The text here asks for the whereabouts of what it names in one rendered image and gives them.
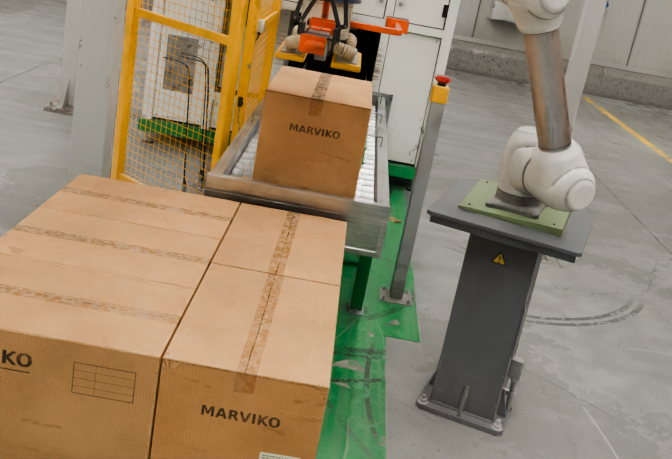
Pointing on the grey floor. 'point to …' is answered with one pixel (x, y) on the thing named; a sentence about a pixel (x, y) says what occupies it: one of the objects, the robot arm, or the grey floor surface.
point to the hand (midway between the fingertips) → (317, 41)
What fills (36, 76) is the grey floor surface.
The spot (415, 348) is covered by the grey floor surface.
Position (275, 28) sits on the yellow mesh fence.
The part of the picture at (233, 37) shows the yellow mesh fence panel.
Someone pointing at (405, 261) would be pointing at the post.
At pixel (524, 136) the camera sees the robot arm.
